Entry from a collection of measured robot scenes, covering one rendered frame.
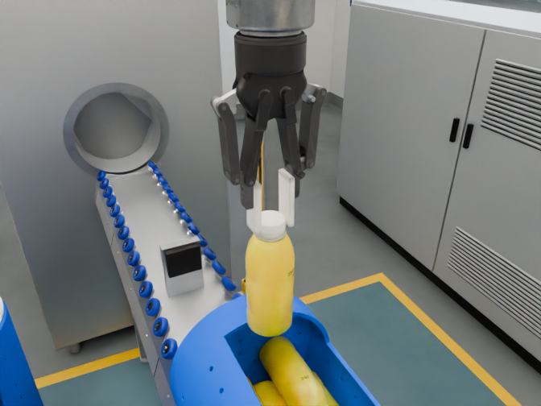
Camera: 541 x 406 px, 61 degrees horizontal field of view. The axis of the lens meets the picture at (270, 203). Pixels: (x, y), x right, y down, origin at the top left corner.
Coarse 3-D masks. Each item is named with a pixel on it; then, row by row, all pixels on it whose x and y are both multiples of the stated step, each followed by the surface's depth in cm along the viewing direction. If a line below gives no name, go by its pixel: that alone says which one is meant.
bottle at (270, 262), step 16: (256, 240) 58; (272, 240) 57; (288, 240) 59; (256, 256) 58; (272, 256) 57; (288, 256) 58; (256, 272) 59; (272, 272) 58; (288, 272) 59; (256, 288) 60; (272, 288) 59; (288, 288) 61; (256, 304) 61; (272, 304) 61; (288, 304) 62; (256, 320) 63; (272, 320) 62; (288, 320) 64; (272, 336) 64
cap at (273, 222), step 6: (270, 210) 59; (264, 216) 58; (270, 216) 58; (276, 216) 58; (282, 216) 58; (264, 222) 57; (270, 222) 57; (276, 222) 57; (282, 222) 57; (264, 228) 56; (270, 228) 56; (276, 228) 56; (282, 228) 57; (264, 234) 57; (270, 234) 57; (276, 234) 57
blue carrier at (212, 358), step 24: (216, 312) 74; (240, 312) 73; (192, 336) 73; (216, 336) 71; (240, 336) 80; (288, 336) 85; (312, 336) 88; (192, 360) 71; (216, 360) 68; (240, 360) 82; (312, 360) 88; (336, 360) 81; (192, 384) 69; (216, 384) 65; (240, 384) 63; (336, 384) 82; (360, 384) 75
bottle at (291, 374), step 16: (272, 352) 80; (288, 352) 80; (272, 368) 79; (288, 368) 77; (304, 368) 77; (288, 384) 75; (304, 384) 74; (320, 384) 75; (288, 400) 74; (304, 400) 72; (320, 400) 72
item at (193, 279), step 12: (180, 240) 117; (192, 240) 117; (168, 252) 114; (180, 252) 115; (192, 252) 116; (168, 264) 115; (180, 264) 116; (192, 264) 118; (168, 276) 118; (180, 276) 120; (192, 276) 122; (168, 288) 120; (180, 288) 122; (192, 288) 124
